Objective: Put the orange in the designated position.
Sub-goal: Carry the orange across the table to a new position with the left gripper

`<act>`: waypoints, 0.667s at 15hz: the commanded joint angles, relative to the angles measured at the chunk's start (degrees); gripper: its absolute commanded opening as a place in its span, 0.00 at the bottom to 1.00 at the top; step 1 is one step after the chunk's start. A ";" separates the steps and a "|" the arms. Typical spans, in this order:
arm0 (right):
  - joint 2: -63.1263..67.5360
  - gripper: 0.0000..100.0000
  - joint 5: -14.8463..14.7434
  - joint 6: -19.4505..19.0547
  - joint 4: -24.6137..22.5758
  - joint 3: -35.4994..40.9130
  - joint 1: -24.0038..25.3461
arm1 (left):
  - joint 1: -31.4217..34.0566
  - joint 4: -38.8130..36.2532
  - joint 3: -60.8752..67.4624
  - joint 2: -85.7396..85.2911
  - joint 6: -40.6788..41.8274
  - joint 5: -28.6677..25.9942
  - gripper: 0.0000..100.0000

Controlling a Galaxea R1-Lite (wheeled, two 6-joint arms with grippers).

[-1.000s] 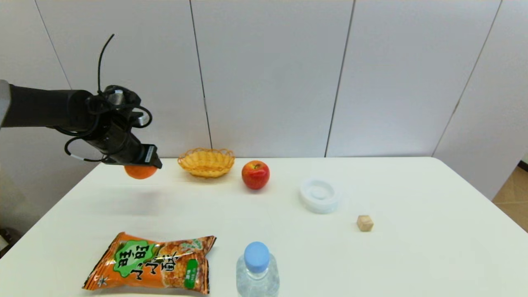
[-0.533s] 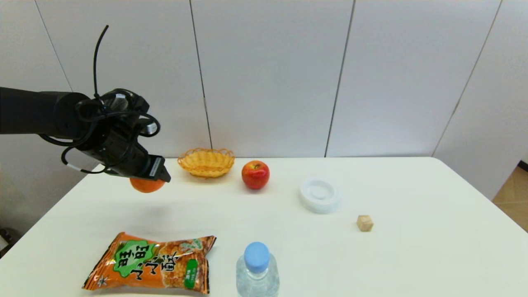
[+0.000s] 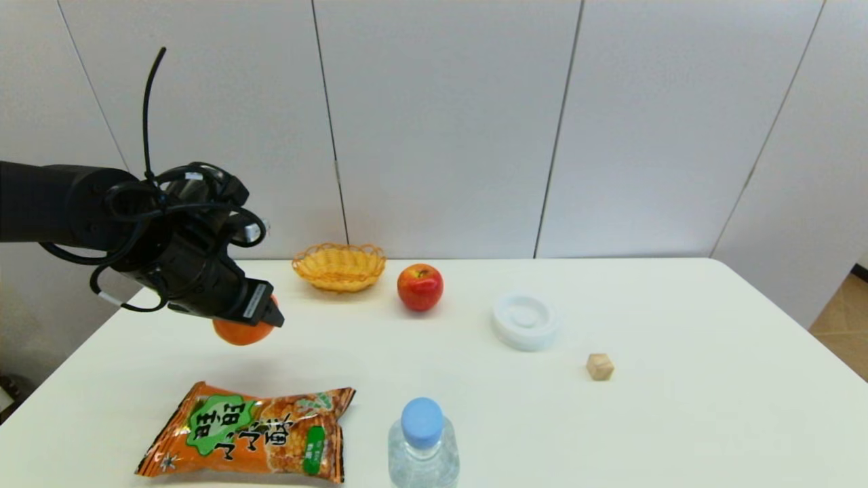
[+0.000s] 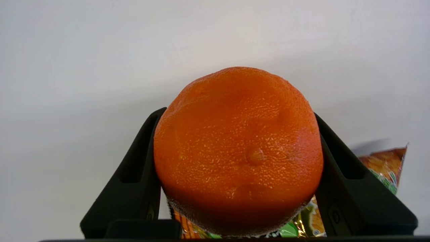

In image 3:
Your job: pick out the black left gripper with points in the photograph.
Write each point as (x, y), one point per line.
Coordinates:
(193, 274)

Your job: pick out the orange fruit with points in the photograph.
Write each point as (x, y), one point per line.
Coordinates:
(241, 333)

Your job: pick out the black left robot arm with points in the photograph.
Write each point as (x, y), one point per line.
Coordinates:
(47, 203)

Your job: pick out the yellow wicker basket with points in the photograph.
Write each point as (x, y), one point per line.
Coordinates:
(339, 268)

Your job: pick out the orange snack bag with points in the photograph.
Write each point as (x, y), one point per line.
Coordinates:
(251, 434)

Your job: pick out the red apple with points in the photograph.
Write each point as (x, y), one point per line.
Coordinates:
(420, 289)

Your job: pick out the clear bottle with blue cap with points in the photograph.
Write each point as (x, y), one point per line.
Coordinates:
(424, 447)

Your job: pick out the white round plastic dish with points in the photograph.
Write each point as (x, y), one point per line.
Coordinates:
(524, 322)

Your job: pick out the black object on floor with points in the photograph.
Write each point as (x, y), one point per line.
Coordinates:
(8, 400)

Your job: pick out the small wooden cube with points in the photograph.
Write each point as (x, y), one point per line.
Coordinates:
(599, 367)

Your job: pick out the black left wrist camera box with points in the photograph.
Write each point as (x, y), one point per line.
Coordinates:
(203, 183)

